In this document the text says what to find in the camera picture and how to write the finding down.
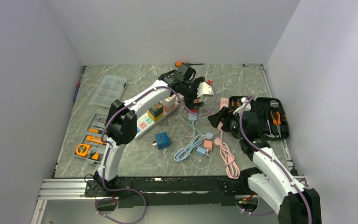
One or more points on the long nose orange pliers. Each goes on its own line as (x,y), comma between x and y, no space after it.
(276,117)

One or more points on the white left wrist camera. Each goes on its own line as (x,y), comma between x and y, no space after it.
(204,90)

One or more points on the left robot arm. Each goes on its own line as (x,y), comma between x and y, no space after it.
(122,121)

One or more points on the white power strip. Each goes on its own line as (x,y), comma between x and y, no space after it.
(147,121)

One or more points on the white cube charger with picture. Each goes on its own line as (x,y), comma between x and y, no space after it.
(169,103)

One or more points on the small light blue plug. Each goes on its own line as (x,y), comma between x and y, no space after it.
(208,136)

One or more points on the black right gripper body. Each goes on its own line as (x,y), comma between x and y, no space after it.
(231,124)

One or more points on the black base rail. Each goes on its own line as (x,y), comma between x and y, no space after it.
(129,192)

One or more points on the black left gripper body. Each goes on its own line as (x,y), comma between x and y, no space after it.
(189,92)

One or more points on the grey open tool case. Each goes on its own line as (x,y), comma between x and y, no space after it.
(95,154)

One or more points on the black open tool case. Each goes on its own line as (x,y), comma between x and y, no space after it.
(262,107)

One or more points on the pink round plug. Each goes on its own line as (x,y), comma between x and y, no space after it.
(218,141)

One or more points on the orange tape measure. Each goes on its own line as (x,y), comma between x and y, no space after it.
(82,149)

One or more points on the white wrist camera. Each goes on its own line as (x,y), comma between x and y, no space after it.
(204,90)
(245,105)

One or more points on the clear plastic screw organizer box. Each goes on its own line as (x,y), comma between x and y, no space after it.
(110,89)

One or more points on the orange black utility knife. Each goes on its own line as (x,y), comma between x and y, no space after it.
(93,140)

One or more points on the yellow cube adapter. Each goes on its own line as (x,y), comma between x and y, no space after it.
(155,119)

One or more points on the orange handled screwdriver in case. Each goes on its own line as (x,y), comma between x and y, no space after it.
(95,130)

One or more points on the light blue charger plug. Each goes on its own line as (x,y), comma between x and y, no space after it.
(201,151)

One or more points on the pink power strip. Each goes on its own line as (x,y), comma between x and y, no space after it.
(223,103)

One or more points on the blue red pen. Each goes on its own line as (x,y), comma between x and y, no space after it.
(77,88)

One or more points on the dark green cube charger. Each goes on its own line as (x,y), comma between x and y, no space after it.
(156,109)

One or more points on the small pink plug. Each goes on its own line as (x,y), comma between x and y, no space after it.
(208,145)

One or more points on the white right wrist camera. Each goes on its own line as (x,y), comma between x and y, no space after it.
(245,105)

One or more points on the blue cube charger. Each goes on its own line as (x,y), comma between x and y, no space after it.
(161,141)

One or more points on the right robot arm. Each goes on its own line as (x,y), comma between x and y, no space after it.
(291,201)

